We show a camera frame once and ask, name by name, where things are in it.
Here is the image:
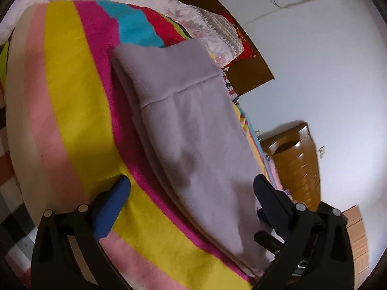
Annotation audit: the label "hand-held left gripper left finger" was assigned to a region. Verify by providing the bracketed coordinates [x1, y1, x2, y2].
[30, 175, 132, 290]

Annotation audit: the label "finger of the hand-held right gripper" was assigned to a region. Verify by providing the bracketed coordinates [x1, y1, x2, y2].
[254, 209, 286, 256]

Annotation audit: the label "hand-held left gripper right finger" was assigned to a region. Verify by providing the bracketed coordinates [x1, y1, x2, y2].
[251, 174, 354, 290]

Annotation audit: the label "lilac fleece pants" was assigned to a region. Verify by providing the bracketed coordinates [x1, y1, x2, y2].
[112, 38, 283, 278]

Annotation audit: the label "pink floral bedsheet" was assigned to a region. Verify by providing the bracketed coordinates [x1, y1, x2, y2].
[264, 152, 292, 198]

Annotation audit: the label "brown wooden nightstand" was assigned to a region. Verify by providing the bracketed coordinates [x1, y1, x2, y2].
[261, 122, 321, 212]

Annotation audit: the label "light wooden wardrobe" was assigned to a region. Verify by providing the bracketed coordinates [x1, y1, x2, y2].
[343, 205, 371, 284]

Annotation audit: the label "checkered cloth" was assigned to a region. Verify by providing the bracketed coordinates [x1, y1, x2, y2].
[0, 127, 34, 281]

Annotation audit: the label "colourful striped blanket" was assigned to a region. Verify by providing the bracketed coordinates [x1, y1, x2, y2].
[0, 0, 273, 290]

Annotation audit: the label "plaid cloth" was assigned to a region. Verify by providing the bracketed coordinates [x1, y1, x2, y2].
[222, 69, 240, 104]

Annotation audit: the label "plain dark wooden headboard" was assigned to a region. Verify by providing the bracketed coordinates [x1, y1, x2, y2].
[174, 0, 275, 97]

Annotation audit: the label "red patterned pillow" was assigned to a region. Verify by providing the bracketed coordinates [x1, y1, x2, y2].
[218, 9, 257, 67]

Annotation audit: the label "grey zigzag patterned pillow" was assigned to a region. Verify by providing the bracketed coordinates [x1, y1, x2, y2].
[193, 6, 245, 62]

